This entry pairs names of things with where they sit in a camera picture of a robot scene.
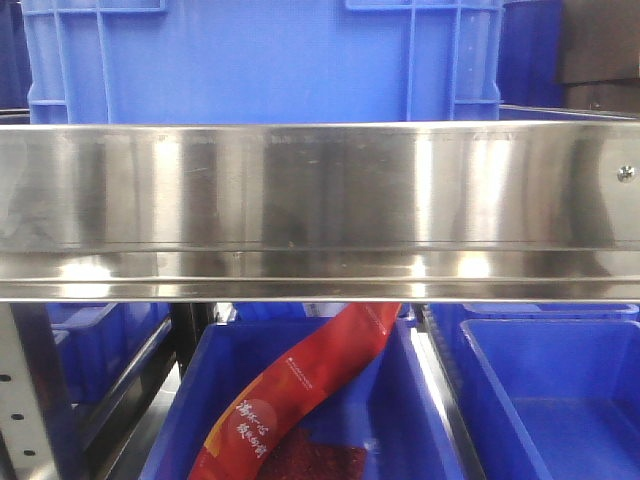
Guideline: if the blue bin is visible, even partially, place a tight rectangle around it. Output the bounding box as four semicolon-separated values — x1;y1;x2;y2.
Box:
45;302;169;404
460;320;639;479
140;319;465;479

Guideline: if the stainless steel shelf rail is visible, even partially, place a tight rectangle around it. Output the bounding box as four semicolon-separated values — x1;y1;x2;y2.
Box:
1;121;639;302

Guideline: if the large blue plastic crate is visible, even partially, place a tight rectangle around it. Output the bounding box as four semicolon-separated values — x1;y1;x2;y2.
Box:
22;1;503;124

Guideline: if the blue bin right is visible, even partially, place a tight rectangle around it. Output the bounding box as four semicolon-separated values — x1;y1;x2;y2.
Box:
460;320;639;479

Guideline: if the blue bin left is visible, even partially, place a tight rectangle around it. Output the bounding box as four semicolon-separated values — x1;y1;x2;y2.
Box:
45;302;169;404

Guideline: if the red snack bag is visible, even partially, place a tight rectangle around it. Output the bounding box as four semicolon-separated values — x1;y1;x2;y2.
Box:
188;302;401;479

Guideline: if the blue bin centre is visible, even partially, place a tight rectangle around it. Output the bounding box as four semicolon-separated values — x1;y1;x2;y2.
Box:
140;319;465;479

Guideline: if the shelf rail screw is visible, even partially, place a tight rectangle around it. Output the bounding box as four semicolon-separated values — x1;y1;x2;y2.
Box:
617;165;636;183

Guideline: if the perforated metal shelf post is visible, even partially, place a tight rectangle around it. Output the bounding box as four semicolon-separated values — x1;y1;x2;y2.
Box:
1;303;60;479

